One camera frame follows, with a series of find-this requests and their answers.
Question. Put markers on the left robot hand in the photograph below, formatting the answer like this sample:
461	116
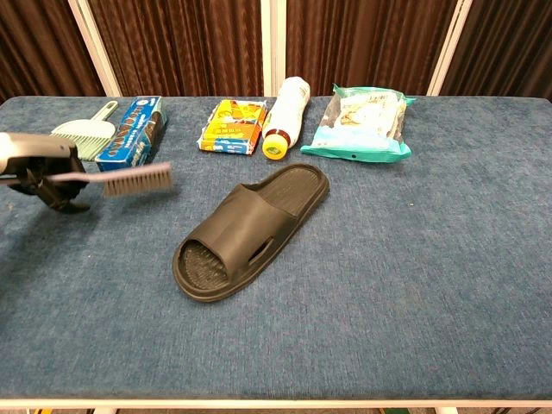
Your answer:
34	148

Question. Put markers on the black rubber slipper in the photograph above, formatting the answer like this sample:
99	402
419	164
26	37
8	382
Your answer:
241	224

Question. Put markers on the mint green hand broom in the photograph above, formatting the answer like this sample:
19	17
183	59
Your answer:
86	136

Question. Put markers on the blue toothpaste box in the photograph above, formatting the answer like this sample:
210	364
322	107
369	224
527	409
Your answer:
133	133

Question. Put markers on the brown curtain partition panel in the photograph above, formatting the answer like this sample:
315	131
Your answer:
509	43
181	43
39	43
366	43

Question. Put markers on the orange yellow snack pack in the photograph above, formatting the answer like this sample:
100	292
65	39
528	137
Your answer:
233	127

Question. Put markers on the white bottle yellow cap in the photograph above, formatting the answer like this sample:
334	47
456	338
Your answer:
286	112

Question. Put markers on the teal clear snack bag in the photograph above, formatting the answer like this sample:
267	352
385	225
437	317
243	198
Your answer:
362	125

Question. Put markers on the blue fabric table cover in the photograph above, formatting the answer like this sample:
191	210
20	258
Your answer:
388	280

